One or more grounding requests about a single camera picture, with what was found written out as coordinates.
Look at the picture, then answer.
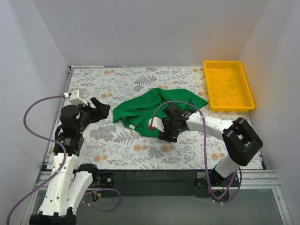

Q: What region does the green t shirt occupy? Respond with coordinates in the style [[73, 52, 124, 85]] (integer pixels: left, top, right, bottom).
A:
[[112, 88, 208, 137]]

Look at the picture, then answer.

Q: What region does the yellow plastic tray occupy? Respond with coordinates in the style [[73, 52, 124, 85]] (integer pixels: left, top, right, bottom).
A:
[[203, 60, 255, 112]]

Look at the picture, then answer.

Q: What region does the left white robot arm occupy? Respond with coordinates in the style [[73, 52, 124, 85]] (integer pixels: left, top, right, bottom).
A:
[[29, 97, 110, 225]]

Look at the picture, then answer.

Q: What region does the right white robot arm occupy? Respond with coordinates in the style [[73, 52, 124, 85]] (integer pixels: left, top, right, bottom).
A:
[[149, 101, 263, 186]]

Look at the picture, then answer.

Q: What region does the floral table mat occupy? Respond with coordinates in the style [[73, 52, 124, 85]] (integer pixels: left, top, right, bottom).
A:
[[46, 67, 267, 170]]

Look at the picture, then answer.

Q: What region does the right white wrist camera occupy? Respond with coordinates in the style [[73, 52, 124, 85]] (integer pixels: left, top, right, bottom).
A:
[[148, 117, 164, 132]]

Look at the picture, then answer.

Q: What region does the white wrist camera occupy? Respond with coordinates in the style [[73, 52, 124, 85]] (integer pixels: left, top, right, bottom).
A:
[[63, 88, 88, 106], [148, 117, 164, 132]]

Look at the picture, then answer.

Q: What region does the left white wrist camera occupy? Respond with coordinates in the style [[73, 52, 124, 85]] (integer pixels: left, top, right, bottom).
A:
[[63, 88, 88, 106]]

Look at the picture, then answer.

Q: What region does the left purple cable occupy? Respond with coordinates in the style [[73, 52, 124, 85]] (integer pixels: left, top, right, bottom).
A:
[[4, 93, 122, 225]]

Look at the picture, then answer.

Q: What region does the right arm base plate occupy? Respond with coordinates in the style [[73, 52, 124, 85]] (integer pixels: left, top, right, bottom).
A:
[[194, 170, 233, 188]]

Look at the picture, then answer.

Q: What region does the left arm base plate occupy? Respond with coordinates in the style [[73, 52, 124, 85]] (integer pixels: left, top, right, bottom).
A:
[[89, 172, 115, 188]]

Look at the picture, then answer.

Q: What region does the aluminium frame rail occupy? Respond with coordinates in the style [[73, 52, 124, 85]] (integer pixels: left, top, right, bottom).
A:
[[26, 169, 292, 225]]

